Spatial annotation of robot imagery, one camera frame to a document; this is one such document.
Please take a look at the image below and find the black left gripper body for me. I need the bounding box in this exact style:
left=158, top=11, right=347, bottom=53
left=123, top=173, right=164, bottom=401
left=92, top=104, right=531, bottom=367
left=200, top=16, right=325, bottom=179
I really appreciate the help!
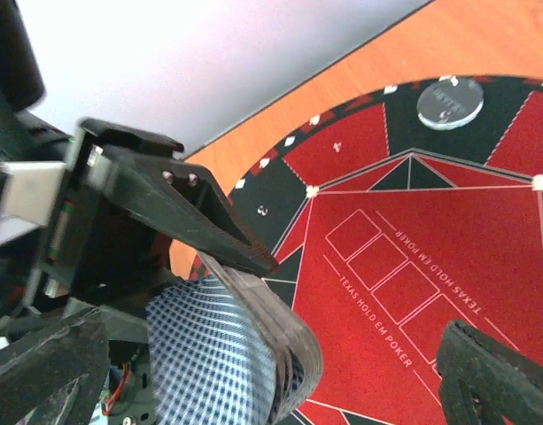
left=24, top=118, right=184, bottom=305

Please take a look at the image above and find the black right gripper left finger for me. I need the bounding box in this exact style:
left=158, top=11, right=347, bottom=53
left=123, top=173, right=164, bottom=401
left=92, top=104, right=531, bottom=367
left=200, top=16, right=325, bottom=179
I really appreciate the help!
left=0, top=308, right=110, bottom=424

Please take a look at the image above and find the round red black poker mat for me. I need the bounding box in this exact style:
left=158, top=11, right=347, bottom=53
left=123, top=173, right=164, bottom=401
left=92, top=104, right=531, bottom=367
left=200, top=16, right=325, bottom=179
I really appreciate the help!
left=229, top=75, right=543, bottom=424

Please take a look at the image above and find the clear dealer button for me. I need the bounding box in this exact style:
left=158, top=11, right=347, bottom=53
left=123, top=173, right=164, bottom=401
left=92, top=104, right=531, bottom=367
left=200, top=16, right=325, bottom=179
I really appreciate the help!
left=416, top=75, right=485, bottom=131

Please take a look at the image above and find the grey card deck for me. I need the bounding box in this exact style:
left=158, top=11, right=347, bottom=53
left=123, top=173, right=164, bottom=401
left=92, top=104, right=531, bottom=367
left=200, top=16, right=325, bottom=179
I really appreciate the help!
left=146, top=253, right=323, bottom=424

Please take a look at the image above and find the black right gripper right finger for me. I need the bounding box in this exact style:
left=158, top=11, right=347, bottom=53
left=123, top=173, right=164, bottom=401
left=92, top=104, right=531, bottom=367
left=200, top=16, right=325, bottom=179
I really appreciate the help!
left=437, top=321, right=543, bottom=424

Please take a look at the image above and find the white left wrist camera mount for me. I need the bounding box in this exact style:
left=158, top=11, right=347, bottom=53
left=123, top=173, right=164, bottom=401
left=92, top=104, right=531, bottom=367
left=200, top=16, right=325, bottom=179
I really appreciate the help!
left=0, top=161, right=66, bottom=227

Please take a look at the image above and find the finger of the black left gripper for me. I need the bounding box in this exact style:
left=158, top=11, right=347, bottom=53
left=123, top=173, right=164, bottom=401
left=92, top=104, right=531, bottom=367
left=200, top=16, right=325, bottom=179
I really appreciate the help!
left=105, top=146, right=278, bottom=274

